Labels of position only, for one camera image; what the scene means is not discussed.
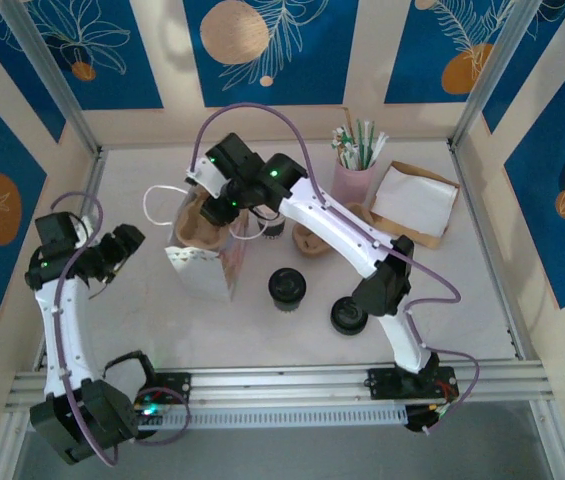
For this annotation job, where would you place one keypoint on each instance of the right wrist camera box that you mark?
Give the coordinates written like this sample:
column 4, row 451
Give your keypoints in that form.
column 207, row 177

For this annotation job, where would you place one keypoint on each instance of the pink straw holder cup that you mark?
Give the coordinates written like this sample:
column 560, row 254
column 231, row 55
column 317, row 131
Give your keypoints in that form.
column 354, row 182

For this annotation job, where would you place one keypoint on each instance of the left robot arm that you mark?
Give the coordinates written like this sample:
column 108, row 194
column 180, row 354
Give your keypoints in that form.
column 69, row 330

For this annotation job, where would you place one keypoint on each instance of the white napkin stack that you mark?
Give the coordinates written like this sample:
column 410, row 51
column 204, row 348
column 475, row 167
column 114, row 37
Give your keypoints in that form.
column 414, row 197

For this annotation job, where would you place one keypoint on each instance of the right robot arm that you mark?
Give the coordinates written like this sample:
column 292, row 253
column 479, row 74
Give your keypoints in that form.
column 342, row 225

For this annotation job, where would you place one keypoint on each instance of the aluminium frame leg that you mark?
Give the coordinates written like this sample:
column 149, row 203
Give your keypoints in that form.
column 547, row 440
column 9, row 450

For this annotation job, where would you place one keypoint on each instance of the green white wrapped straw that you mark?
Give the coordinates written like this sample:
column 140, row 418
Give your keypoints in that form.
column 370, row 140
column 360, row 140
column 344, row 152

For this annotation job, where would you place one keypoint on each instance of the white paper carry bag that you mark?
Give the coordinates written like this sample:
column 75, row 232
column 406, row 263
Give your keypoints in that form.
column 202, row 277

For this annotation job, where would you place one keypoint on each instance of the aluminium base frame rail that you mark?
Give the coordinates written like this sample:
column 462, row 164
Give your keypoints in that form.
column 282, row 382

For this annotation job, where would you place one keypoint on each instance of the wooden stirrer stick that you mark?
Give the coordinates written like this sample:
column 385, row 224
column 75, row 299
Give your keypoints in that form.
column 347, row 117

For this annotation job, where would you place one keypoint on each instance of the aluminium frame post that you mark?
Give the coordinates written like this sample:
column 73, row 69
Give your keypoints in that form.
column 497, row 70
column 47, row 70

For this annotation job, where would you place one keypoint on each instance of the stack of paper cups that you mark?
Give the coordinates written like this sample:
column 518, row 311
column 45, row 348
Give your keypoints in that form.
column 273, row 230

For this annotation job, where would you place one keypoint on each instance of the brown pulp cup carrier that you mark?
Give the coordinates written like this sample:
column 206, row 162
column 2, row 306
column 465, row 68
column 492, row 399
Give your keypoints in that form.
column 194, row 235
column 312, row 242

